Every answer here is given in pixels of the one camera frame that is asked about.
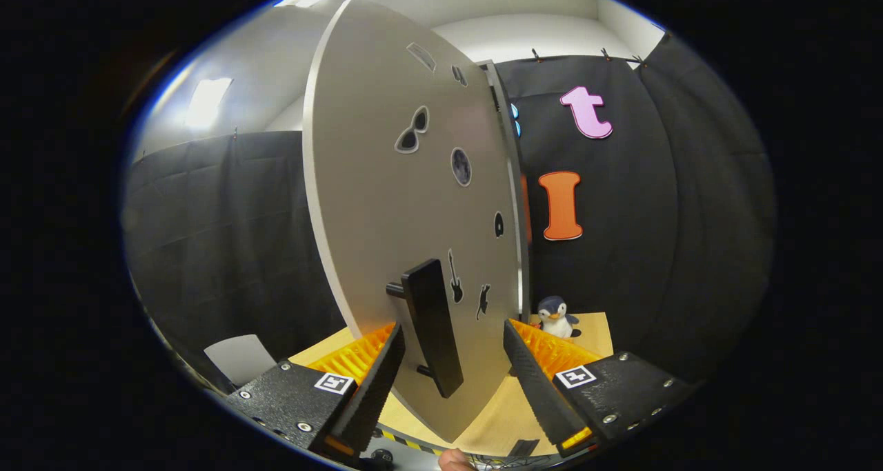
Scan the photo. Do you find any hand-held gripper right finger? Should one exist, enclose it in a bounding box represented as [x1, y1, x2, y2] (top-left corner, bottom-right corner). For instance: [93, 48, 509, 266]
[502, 319, 701, 458]

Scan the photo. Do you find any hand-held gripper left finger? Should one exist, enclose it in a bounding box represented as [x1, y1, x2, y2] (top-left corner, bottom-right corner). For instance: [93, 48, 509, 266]
[224, 321, 406, 458]

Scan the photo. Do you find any black door handle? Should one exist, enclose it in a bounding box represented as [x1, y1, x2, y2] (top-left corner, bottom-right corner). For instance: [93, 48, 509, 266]
[386, 259, 464, 399]

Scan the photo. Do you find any dark grey shoe cabinet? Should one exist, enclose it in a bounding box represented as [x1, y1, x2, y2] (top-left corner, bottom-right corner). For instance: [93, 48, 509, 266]
[479, 59, 532, 323]

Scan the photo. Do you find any yellow black striped tape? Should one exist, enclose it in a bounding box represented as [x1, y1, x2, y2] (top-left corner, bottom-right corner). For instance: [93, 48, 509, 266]
[376, 426, 442, 456]

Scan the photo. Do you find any penguin plush toy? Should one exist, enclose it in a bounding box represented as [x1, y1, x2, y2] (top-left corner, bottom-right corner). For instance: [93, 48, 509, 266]
[537, 296, 582, 339]

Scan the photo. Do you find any grey flat panel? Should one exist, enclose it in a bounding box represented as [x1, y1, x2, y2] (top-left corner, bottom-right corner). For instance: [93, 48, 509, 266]
[204, 334, 278, 388]

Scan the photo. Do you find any black backdrop cloth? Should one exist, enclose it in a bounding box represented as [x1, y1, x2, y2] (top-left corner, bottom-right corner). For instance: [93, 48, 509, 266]
[123, 33, 779, 389]

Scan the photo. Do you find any narrow ceiling light panel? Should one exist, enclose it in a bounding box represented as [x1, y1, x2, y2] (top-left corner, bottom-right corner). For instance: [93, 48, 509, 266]
[185, 78, 234, 130]

